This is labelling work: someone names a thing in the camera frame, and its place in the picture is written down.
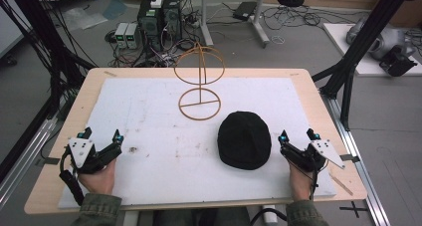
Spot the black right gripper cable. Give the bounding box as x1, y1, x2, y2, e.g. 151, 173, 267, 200
292, 159, 329, 201

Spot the grey tape piece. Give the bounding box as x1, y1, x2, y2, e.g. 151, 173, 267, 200
339, 153, 361, 163
35, 156, 62, 168

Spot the black device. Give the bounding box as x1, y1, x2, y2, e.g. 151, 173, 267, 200
378, 45, 419, 78

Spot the black metal frame post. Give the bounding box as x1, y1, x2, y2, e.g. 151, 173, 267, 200
311, 0, 417, 131
0, 0, 98, 184

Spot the brown wire hat stand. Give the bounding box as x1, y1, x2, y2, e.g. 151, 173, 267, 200
173, 42, 226, 121

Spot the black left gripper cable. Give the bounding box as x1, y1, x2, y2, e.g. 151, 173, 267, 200
59, 145, 86, 207

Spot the grey bench power supply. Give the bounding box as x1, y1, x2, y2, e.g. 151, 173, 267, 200
113, 22, 129, 49
124, 22, 139, 50

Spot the tangle of black floor cables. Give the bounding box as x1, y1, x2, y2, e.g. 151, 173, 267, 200
261, 5, 362, 32

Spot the white foam mat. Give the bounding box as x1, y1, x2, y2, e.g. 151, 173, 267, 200
57, 77, 338, 210

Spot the white desk leg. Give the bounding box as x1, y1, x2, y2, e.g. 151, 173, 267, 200
249, 0, 271, 49
199, 0, 215, 48

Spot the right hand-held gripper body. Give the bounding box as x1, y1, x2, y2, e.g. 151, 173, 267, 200
279, 138, 346, 173

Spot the black knit beanie hat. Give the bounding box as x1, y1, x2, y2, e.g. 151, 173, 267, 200
216, 111, 273, 171

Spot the white floor board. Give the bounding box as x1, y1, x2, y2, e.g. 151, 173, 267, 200
322, 22, 422, 78

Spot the black computer tower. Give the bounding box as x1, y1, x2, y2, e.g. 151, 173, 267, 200
136, 0, 163, 53
161, 0, 183, 43

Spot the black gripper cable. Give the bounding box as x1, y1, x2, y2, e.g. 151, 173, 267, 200
292, 159, 329, 201
59, 145, 86, 207

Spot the aluminium rail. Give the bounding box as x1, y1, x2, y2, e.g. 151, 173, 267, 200
320, 94, 392, 226
0, 115, 59, 210

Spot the grey robot head shell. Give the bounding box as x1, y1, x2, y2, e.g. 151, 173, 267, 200
345, 18, 416, 62

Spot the white table leg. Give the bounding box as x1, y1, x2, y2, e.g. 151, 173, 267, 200
262, 204, 279, 226

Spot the person's right hand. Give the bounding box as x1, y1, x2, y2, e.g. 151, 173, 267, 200
288, 160, 315, 202

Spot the black tape cross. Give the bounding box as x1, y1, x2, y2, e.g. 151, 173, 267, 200
338, 200, 369, 219

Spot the person's left hand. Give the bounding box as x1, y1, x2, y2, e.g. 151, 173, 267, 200
77, 158, 117, 197

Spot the flat black box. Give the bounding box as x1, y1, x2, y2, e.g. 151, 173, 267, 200
232, 1, 259, 22

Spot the thin wooden stick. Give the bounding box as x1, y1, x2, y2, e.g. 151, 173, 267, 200
328, 173, 354, 197

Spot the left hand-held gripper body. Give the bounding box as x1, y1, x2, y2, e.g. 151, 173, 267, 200
63, 137, 122, 176

